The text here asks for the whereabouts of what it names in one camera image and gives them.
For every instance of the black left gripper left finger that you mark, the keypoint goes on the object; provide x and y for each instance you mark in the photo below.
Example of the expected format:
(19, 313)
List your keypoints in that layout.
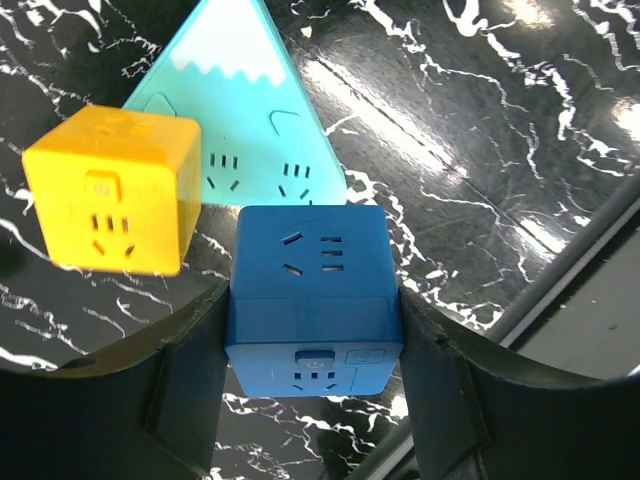
(144, 407)

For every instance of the teal triangular power strip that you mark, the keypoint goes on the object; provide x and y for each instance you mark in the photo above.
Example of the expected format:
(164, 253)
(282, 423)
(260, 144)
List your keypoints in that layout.
(227, 68)

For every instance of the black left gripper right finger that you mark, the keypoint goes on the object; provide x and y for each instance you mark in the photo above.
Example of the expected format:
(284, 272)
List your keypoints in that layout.
(480, 411)

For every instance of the yellow cube socket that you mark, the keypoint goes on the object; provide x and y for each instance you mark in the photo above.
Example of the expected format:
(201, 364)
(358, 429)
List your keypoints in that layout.
(117, 190)

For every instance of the blue cube socket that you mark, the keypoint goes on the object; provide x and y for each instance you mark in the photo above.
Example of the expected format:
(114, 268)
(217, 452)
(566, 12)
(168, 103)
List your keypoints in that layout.
(314, 308)

